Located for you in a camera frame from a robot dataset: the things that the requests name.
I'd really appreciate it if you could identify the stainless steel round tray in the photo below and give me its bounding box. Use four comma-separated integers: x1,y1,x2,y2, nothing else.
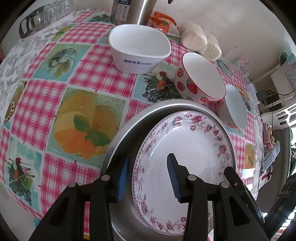
99,99,239,241

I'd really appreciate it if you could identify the floral round plate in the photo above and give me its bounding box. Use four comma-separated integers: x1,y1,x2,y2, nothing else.
132,110,236,237

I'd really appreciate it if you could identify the strawberry pattern bowl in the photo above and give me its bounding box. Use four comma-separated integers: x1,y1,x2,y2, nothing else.
174,52,226,104

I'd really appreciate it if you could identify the white MAX bowl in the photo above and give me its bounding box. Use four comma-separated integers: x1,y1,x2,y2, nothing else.
108,24,171,74

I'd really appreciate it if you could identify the light blue bowl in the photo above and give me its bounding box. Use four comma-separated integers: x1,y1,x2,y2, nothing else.
216,84,247,130

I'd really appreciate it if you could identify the smartphone on stand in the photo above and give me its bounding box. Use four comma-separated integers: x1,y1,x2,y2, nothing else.
261,141,280,172

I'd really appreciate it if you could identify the colourful candy packet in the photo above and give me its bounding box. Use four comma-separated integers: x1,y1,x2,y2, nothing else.
262,123,272,150

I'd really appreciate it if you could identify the white power strip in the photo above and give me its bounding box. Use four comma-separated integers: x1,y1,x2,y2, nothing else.
247,83,260,105

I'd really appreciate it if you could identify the checkered patterned tablecloth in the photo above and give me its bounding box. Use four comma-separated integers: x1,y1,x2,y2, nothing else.
0,9,265,235

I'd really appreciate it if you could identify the black charger plug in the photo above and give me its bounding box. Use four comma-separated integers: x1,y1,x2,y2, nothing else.
256,90,268,102

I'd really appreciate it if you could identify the white lattice chair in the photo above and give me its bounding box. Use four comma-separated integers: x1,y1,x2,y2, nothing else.
261,103,296,130

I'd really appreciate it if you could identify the clear glass mug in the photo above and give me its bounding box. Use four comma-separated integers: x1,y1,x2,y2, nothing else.
216,46,249,76

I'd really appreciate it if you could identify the white side shelf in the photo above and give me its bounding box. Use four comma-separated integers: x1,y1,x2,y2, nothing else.
270,65,295,95

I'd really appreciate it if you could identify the bag of white buns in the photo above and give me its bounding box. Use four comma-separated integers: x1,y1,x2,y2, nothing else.
180,21,222,61

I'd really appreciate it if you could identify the orange snack packet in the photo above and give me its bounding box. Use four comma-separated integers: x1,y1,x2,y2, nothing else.
150,11,180,37

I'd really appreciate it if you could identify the stainless steel thermos jug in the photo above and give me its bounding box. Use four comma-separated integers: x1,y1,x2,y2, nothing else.
110,0,157,26

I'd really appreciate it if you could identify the glass cups tray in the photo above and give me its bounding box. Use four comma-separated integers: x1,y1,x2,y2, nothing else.
19,0,76,39

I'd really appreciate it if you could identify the black charger cable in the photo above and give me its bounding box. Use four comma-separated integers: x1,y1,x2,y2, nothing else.
265,91,296,112

